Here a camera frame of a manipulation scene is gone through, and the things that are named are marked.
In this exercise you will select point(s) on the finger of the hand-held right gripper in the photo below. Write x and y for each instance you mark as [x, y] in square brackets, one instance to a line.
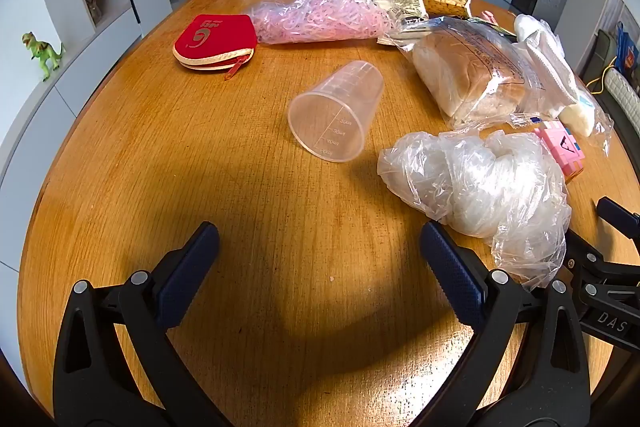
[585, 264]
[617, 216]

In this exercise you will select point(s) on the clear plastic bag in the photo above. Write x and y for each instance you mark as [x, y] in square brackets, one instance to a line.
[480, 187]

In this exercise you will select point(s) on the green dinosaur toy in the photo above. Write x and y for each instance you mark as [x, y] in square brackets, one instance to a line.
[42, 52]

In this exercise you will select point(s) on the pink puzzle cube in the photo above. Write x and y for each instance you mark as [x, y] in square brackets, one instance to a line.
[560, 144]

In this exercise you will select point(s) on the bagged white bread loaf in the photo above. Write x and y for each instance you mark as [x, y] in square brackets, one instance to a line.
[465, 72]

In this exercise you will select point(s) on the small pink item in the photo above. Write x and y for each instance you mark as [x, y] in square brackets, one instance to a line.
[488, 17]

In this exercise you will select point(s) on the clear zip bag white items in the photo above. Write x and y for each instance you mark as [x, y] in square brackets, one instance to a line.
[545, 57]

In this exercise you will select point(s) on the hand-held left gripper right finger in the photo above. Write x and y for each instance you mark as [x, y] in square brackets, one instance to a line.
[450, 267]

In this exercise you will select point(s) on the cream sofa cushion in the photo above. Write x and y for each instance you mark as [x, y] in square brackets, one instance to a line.
[622, 87]

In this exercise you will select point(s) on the blue shopping bag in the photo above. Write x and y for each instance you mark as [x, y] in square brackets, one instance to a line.
[627, 49]

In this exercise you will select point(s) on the beige cabinet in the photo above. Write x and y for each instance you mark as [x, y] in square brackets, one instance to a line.
[585, 12]

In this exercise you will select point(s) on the red zip pouch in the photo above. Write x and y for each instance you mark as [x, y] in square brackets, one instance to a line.
[210, 37]

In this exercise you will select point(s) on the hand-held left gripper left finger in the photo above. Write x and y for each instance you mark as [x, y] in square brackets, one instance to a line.
[192, 272]

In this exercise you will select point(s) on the clear plastic measuring cup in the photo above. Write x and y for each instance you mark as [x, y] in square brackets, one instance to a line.
[335, 107]

